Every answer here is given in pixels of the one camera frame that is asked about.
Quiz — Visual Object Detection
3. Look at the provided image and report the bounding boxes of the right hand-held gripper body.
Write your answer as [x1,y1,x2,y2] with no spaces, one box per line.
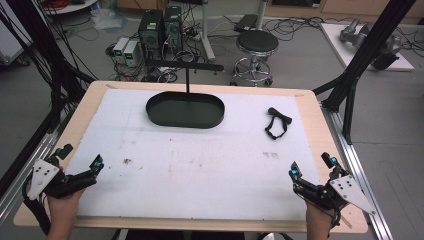
[292,173,378,215]

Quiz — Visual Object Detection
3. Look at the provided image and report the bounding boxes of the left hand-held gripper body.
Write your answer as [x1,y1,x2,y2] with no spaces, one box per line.
[26,158,98,202]

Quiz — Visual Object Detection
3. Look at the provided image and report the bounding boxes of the person's left hand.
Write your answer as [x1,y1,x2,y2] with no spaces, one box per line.
[46,188,86,225]

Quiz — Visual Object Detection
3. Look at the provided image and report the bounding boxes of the person's right hand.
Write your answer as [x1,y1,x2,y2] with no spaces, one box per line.
[304,199,338,232]

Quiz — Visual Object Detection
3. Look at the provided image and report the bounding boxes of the white foam mat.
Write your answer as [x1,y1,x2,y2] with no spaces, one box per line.
[65,87,323,223]

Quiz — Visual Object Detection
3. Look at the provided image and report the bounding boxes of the black stand with oval tray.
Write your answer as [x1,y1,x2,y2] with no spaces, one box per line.
[145,59,226,130]

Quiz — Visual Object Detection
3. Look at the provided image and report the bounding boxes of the white floor board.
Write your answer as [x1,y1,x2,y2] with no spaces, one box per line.
[319,22,416,72]

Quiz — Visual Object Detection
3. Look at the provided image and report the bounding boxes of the white power supply unit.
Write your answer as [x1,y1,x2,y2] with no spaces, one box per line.
[123,40,143,68]
[112,36,130,65]

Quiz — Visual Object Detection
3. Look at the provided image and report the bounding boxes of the grey case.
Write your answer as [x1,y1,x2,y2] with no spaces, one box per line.
[0,0,34,67]

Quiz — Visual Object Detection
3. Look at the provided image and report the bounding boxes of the dark robot part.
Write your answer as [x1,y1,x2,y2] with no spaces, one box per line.
[370,34,404,71]

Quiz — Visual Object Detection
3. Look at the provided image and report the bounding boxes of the grey robot part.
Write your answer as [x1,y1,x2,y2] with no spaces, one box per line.
[339,17,371,43]

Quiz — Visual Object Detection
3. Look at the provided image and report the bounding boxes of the black round stool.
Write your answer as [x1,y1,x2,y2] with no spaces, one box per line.
[229,29,280,87]

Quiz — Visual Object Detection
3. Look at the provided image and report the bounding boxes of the clear plastic bag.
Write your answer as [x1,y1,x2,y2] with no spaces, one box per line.
[90,7,129,32]

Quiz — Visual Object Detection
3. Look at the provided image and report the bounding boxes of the black computer tower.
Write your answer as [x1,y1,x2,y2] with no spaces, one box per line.
[137,9,165,62]
[163,5,184,53]

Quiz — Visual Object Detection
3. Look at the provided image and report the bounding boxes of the white round table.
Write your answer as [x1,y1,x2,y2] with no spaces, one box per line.
[42,0,99,16]

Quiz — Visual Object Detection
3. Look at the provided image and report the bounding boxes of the black flat box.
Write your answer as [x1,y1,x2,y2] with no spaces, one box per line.
[233,13,260,34]

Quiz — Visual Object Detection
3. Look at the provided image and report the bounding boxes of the white table leg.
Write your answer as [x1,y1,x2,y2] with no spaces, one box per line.
[199,0,217,62]
[255,0,268,32]

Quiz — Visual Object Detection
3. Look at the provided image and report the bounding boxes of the aluminium rail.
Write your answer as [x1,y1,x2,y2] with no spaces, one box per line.
[320,100,395,240]
[0,109,75,225]

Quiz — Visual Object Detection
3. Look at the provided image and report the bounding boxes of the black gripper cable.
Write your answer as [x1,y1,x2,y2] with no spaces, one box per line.
[329,203,344,232]
[21,173,52,236]

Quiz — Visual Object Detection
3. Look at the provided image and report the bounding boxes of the black strap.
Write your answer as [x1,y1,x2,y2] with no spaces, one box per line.
[264,106,293,141]

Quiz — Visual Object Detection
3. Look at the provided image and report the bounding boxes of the black frame strut with cables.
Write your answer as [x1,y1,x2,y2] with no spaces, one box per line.
[0,0,98,135]

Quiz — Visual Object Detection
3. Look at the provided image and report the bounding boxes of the tangle of floor cables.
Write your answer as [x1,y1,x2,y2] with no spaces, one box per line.
[261,15,325,42]

